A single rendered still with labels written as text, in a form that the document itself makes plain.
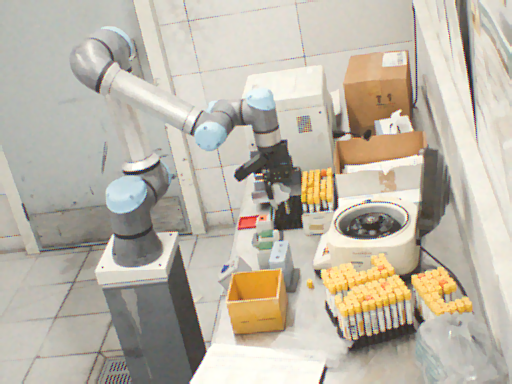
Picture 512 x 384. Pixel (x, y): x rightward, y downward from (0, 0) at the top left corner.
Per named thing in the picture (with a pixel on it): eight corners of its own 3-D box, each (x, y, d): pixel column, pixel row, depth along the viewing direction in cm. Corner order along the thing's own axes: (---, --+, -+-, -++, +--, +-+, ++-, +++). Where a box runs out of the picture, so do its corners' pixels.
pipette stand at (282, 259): (275, 272, 226) (269, 241, 222) (300, 271, 225) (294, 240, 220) (269, 293, 218) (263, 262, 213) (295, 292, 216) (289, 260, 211)
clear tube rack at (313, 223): (307, 202, 259) (303, 182, 256) (338, 199, 257) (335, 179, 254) (305, 235, 241) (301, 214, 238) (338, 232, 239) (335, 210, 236)
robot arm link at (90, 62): (58, 44, 210) (227, 128, 208) (78, 31, 219) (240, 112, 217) (49, 81, 216) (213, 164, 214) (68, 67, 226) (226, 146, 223)
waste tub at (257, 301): (239, 304, 216) (231, 272, 211) (288, 299, 213) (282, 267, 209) (232, 335, 204) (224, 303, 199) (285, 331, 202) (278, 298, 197)
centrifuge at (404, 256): (325, 236, 239) (319, 199, 233) (427, 233, 230) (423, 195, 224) (310, 283, 218) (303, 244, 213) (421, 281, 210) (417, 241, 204)
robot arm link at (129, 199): (104, 234, 234) (95, 193, 228) (124, 211, 246) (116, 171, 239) (143, 236, 231) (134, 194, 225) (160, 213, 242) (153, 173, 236)
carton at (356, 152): (340, 181, 268) (334, 139, 261) (428, 170, 264) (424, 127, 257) (340, 218, 246) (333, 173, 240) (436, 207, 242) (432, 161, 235)
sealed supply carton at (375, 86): (356, 96, 332) (349, 54, 324) (414, 91, 326) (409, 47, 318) (348, 128, 305) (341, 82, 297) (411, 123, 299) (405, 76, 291)
